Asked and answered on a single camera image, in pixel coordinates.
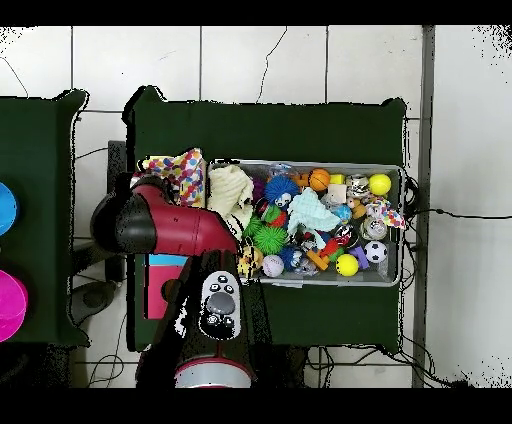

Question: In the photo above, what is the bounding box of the cream muslin cloth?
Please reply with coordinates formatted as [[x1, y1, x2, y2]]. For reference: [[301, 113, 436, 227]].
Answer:
[[207, 164, 255, 241]]

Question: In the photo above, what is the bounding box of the silver mesh bin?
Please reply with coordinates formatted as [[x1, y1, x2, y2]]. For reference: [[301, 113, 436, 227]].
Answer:
[[205, 158, 405, 287]]

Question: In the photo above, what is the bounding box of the wooden box with three holes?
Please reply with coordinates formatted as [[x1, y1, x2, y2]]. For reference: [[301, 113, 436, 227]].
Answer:
[[142, 253, 191, 321]]

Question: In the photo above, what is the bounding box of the green spiky puffer ball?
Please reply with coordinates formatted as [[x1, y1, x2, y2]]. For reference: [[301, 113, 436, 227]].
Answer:
[[252, 224, 288, 256]]

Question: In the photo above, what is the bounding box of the blue spiky puffer ball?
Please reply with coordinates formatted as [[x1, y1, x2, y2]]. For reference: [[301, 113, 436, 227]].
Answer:
[[263, 174, 300, 205]]

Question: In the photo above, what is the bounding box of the light blue muslin cloth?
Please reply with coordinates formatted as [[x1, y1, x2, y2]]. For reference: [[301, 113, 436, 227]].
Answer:
[[287, 187, 342, 237]]

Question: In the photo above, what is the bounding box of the white toy baseball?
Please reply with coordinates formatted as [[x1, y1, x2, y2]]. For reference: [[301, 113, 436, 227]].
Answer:
[[262, 254, 285, 278]]

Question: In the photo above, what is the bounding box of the orange toy basketball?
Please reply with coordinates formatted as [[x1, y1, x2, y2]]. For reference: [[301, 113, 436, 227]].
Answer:
[[308, 168, 332, 192]]

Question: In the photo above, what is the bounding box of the dark green table cloth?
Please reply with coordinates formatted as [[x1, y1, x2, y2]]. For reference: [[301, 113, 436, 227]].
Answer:
[[122, 85, 408, 353]]

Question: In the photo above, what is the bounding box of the yellow ball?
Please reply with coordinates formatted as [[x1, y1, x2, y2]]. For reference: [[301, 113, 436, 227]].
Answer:
[[335, 253, 360, 277], [368, 173, 393, 197]]

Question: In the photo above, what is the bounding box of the black white soccer ball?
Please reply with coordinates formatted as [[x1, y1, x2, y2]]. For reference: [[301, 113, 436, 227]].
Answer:
[[363, 240, 388, 264]]

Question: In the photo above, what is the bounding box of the dark green covered side table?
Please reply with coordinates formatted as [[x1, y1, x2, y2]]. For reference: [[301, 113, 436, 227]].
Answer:
[[0, 89, 91, 347]]

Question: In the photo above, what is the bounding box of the blue round disc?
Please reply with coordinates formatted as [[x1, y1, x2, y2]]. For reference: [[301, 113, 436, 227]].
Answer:
[[0, 181, 20, 237]]

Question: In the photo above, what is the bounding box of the magenta round disc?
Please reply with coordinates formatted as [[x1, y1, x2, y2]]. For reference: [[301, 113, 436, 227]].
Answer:
[[0, 269, 29, 343]]

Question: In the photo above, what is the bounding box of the black cable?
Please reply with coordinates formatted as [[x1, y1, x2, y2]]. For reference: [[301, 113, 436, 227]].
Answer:
[[403, 206, 512, 220]]

